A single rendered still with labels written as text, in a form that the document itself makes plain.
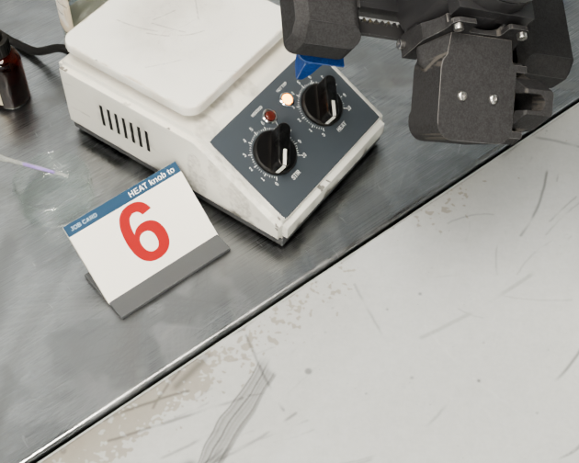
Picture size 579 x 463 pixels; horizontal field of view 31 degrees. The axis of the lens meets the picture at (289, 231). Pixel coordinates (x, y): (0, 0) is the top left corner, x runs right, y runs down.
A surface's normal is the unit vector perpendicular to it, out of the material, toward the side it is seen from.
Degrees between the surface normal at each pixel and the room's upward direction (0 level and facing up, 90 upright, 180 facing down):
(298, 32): 59
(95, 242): 40
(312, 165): 30
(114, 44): 0
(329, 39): 69
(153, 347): 0
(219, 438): 0
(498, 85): 47
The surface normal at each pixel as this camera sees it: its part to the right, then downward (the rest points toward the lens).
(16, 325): 0.00, -0.61
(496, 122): 0.40, 0.07
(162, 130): -0.58, 0.64
